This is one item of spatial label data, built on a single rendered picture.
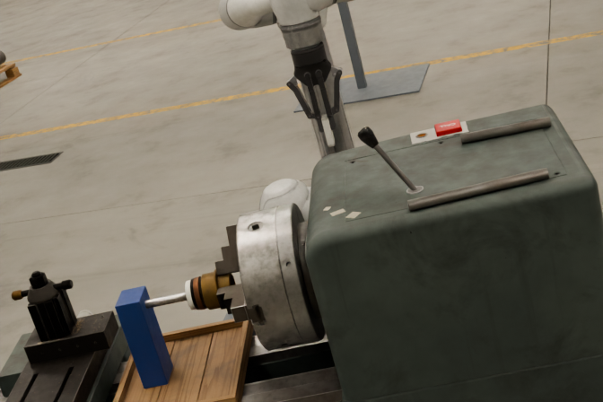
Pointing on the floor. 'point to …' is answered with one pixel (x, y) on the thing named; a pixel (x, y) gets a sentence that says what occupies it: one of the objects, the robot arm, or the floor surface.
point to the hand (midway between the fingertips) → (327, 130)
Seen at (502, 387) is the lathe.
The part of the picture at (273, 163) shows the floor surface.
